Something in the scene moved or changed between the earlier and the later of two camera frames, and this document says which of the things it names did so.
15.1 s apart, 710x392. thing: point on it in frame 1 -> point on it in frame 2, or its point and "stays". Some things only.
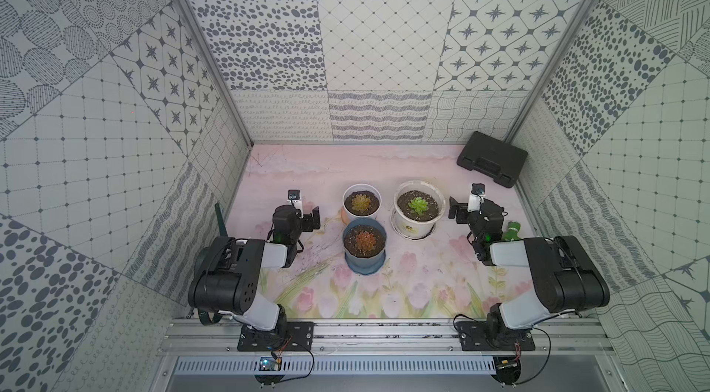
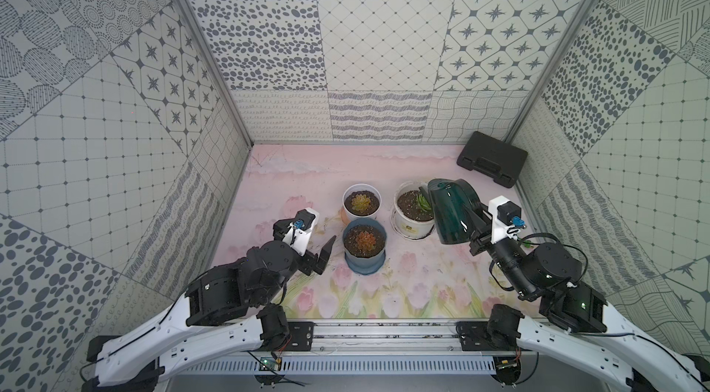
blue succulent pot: (363, 241) stays
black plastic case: (494, 158) stays
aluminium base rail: (390, 337) stays
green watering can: (223, 229) -> (454, 204)
